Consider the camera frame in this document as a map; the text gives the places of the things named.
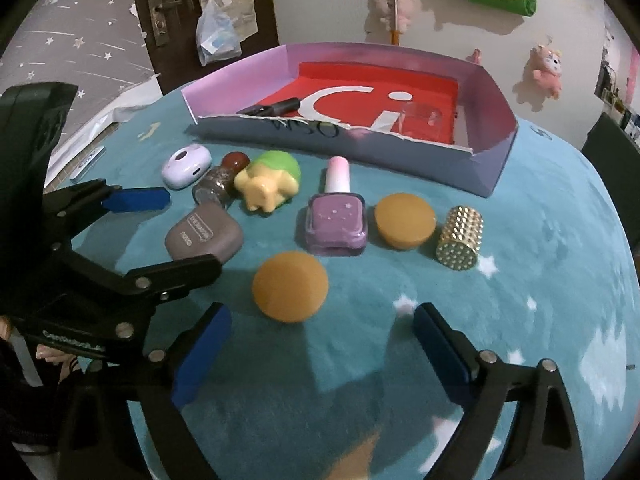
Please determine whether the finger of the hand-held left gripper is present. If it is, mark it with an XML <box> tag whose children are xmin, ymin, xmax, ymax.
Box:
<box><xmin>42</xmin><ymin>179</ymin><xmax>171</xmax><ymax>241</ymax></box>
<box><xmin>52</xmin><ymin>247</ymin><xmax>223</xmax><ymax>306</ymax></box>

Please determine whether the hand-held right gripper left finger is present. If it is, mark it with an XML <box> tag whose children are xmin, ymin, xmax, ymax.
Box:
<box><xmin>57</xmin><ymin>302</ymin><xmax>233</xmax><ymax>480</ymax></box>

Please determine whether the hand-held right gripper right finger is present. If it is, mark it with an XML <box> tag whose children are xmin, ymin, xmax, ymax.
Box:
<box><xmin>412</xmin><ymin>302</ymin><xmax>586</xmax><ymax>480</ymax></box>

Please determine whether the grey rounded case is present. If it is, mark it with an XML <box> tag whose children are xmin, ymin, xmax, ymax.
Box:
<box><xmin>164</xmin><ymin>203</ymin><xmax>245</xmax><ymax>262</ymax></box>

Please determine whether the lavender earbud case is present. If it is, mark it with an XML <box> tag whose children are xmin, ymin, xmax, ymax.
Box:
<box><xmin>161</xmin><ymin>143</ymin><xmax>211</xmax><ymax>190</ymax></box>

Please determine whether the glitter bottle with brown cap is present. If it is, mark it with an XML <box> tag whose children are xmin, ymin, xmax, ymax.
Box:
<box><xmin>192</xmin><ymin>152</ymin><xmax>251</xmax><ymax>209</ymax></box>

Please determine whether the orange makeup sponge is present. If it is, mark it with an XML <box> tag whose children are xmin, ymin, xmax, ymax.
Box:
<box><xmin>252</xmin><ymin>251</ymin><xmax>330</xmax><ymax>322</ymax></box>
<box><xmin>374</xmin><ymin>192</ymin><xmax>437</xmax><ymax>251</ymax></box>

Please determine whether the yellow and green star toy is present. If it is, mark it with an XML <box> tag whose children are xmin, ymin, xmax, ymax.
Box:
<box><xmin>234</xmin><ymin>150</ymin><xmax>302</xmax><ymax>214</ymax></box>

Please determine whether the gold studded cylinder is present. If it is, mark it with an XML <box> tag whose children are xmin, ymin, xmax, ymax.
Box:
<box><xmin>434</xmin><ymin>204</ymin><xmax>485</xmax><ymax>272</ymax></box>

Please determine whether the purple nail polish bottle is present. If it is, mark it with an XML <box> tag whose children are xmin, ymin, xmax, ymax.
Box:
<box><xmin>304</xmin><ymin>156</ymin><xmax>369</xmax><ymax>256</ymax></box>

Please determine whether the purple cardboard box red inside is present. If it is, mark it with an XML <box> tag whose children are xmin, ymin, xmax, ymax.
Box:
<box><xmin>180</xmin><ymin>42</ymin><xmax>521</xmax><ymax>198</ymax></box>

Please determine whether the person's left hand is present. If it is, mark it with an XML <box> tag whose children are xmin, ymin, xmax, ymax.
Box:
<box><xmin>35</xmin><ymin>347</ymin><xmax>82</xmax><ymax>378</ymax></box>

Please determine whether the grey star-print cloth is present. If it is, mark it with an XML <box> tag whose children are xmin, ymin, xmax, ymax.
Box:
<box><xmin>0</xmin><ymin>0</ymin><xmax>162</xmax><ymax>171</ymax></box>

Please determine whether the dark brown door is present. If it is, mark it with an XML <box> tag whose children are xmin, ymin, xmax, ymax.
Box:
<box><xmin>128</xmin><ymin>0</ymin><xmax>279</xmax><ymax>97</ymax></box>

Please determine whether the black nail polish bottle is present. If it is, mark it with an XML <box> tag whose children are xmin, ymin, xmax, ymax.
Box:
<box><xmin>237</xmin><ymin>96</ymin><xmax>302</xmax><ymax>117</ymax></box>

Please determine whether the clear plastic bag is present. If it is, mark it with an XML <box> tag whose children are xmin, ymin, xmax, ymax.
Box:
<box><xmin>195</xmin><ymin>0</ymin><xmax>247</xmax><ymax>67</ymax></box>

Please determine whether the black dresser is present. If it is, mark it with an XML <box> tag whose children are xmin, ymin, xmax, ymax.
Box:
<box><xmin>581</xmin><ymin>112</ymin><xmax>640</xmax><ymax>173</ymax></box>

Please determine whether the row of cosmetic bottles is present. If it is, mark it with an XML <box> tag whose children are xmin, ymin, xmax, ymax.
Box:
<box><xmin>595</xmin><ymin>85</ymin><xmax>640</xmax><ymax>136</ymax></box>

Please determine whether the pink plush toy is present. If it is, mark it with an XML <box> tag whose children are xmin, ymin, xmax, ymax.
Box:
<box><xmin>531</xmin><ymin>45</ymin><xmax>564</xmax><ymax>100</ymax></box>

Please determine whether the mop stick with orange grip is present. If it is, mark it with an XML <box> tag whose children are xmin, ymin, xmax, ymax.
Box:
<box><xmin>387</xmin><ymin>0</ymin><xmax>404</xmax><ymax>46</ymax></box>

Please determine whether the metal door handle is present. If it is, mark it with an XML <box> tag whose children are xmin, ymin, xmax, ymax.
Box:
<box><xmin>146</xmin><ymin>0</ymin><xmax>184</xmax><ymax>47</ymax></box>

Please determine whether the pale pink plush on wall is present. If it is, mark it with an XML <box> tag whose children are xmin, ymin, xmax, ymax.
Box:
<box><xmin>370</xmin><ymin>0</ymin><xmax>424</xmax><ymax>31</ymax></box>

